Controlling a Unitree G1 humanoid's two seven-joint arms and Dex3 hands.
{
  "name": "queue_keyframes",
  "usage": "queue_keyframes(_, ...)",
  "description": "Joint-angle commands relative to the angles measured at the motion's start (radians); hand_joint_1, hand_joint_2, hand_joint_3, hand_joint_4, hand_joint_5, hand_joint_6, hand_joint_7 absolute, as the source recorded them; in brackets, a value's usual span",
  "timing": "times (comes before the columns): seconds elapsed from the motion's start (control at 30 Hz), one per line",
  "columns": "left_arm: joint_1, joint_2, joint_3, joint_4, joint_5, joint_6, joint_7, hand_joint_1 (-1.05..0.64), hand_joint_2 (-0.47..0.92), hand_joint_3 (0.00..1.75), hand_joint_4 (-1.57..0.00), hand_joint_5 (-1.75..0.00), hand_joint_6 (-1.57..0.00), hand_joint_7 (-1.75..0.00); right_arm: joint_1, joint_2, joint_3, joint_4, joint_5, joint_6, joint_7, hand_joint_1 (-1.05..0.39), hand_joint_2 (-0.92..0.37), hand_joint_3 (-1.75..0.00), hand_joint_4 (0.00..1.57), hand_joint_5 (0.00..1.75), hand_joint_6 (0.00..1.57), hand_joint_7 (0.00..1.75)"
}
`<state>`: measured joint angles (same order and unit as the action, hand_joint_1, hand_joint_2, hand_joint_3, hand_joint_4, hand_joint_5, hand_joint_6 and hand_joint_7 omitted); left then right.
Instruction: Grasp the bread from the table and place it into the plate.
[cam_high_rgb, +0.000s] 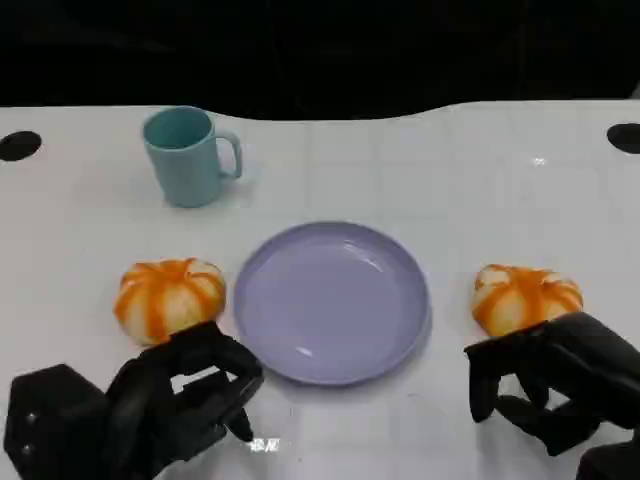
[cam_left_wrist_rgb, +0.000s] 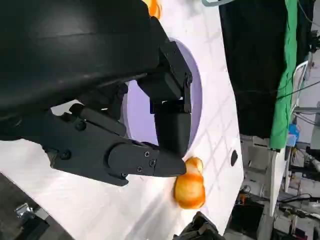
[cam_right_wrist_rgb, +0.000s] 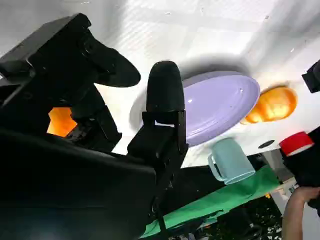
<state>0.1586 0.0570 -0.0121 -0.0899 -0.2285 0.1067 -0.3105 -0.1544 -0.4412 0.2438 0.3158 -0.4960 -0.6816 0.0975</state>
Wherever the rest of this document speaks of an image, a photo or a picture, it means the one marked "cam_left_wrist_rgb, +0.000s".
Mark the white table frame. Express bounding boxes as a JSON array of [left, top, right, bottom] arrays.
[[258, 139, 282, 217]]

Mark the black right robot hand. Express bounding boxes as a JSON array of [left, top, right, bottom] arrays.
[[172, 211, 225, 240]]

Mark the black cloth backdrop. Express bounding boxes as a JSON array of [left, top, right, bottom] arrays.
[[218, 0, 315, 139]]

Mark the orange toy bread roll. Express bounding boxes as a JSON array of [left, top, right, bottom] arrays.
[[173, 156, 207, 210], [146, 0, 164, 19]]

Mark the green cloth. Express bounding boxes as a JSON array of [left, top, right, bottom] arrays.
[[269, 0, 305, 151]]

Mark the silver metal clamp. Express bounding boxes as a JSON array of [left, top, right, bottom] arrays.
[[14, 202, 36, 221]]

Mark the black box under table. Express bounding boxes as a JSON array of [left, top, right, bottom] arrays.
[[0, 212, 52, 240]]

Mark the black oval table grommet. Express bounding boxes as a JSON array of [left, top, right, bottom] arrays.
[[229, 149, 240, 167]]

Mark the lilac plate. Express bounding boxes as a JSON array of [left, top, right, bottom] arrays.
[[119, 37, 203, 154]]

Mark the thin black cable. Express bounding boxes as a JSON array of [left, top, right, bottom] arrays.
[[237, 81, 320, 96]]

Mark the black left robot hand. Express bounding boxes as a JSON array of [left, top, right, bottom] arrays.
[[0, 0, 194, 187]]

